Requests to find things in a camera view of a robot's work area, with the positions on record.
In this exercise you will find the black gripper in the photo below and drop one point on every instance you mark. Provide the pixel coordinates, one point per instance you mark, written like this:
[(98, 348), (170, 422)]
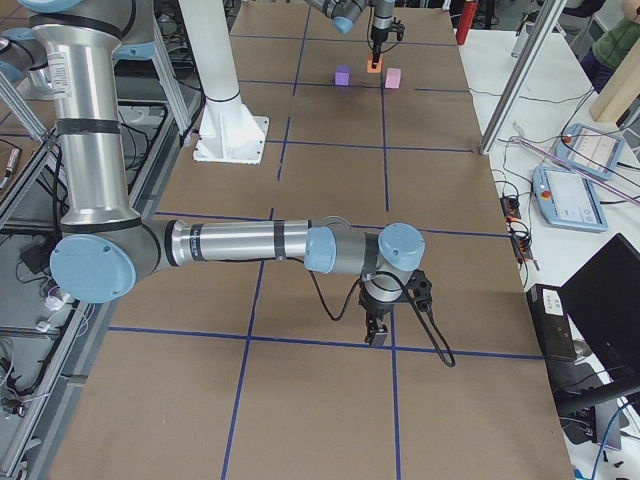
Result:
[(377, 36)]

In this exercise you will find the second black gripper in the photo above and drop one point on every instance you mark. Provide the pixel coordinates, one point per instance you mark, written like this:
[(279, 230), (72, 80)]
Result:
[(374, 307)]

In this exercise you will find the orange foam cube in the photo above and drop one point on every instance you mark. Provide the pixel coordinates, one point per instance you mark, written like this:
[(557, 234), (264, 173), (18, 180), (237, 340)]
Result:
[(373, 67)]

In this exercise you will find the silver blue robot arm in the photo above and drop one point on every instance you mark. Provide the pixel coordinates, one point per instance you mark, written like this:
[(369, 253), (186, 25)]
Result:
[(344, 14)]

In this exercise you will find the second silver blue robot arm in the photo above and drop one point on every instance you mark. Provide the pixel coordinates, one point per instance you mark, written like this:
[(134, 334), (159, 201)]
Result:
[(110, 242)]

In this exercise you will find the pink foam cube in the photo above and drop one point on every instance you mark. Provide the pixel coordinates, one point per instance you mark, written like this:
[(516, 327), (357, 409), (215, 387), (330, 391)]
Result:
[(393, 78)]

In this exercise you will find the purple foam cube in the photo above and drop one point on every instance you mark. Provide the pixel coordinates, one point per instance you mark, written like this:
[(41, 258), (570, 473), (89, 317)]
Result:
[(342, 75)]

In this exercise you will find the red tube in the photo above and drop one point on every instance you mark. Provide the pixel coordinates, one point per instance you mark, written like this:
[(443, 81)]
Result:
[(466, 20)]

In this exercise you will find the black computer box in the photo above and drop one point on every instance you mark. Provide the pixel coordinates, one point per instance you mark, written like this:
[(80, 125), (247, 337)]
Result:
[(551, 323)]

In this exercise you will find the orange black connector block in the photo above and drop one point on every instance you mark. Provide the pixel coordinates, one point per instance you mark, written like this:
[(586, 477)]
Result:
[(510, 206)]

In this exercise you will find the black monitor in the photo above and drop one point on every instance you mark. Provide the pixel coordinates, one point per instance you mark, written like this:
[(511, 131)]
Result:
[(602, 300)]

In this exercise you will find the near blue teach pendant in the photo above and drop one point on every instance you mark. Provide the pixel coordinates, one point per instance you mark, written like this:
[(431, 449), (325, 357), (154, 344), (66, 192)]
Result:
[(567, 200)]

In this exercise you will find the blue teach pendant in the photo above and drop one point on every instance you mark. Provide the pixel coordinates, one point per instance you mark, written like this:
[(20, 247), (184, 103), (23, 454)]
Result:
[(567, 200), (590, 150)]

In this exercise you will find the person in green shirt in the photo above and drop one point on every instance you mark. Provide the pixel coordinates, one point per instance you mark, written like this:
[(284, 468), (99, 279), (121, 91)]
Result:
[(608, 52)]

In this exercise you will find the far blue teach pendant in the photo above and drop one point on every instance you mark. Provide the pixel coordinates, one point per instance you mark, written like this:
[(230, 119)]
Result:
[(590, 150)]

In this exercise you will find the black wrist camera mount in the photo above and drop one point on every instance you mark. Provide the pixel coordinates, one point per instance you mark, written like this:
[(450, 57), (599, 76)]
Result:
[(397, 28)]

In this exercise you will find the aluminium frame post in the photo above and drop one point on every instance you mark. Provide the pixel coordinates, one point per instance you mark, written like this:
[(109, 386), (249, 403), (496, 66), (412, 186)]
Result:
[(531, 35)]

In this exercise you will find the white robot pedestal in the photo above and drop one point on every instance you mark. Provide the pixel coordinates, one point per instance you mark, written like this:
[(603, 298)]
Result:
[(228, 132)]

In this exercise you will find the wooden post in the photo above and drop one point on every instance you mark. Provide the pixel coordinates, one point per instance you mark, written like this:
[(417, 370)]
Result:
[(619, 92)]

